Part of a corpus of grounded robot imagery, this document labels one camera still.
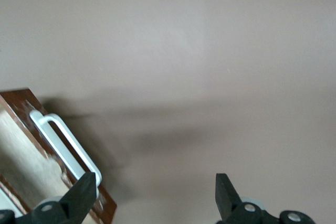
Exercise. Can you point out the brown-fronted wooden drawer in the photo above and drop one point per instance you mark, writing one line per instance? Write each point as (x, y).
(21, 155)

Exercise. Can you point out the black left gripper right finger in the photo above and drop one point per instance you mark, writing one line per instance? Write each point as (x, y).
(252, 216)

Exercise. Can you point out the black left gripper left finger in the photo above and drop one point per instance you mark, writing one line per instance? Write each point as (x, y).
(76, 200)

